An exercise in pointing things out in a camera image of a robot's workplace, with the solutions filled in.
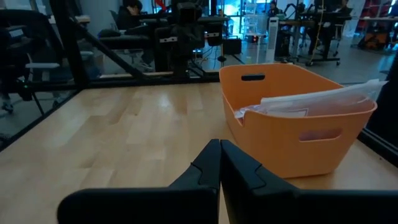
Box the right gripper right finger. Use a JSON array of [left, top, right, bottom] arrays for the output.
[[220, 139, 299, 192]]

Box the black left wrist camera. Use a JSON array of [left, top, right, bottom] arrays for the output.
[[178, 2, 197, 25]]

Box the white tower fan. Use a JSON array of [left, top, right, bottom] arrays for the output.
[[265, 17, 280, 64]]

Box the black standing desk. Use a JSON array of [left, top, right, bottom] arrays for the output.
[[279, 12, 354, 67]]

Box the clear plastic zip bag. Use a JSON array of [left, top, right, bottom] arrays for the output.
[[260, 78, 389, 106], [233, 98, 376, 121]]

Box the person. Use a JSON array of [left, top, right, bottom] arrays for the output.
[[267, 1, 280, 18], [116, 0, 156, 73]]

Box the orange plastic bin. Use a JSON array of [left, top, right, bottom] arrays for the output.
[[219, 63, 378, 179]]

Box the black office chair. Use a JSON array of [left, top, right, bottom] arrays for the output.
[[0, 9, 62, 114]]

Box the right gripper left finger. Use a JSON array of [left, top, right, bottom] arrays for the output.
[[169, 138, 222, 190]]

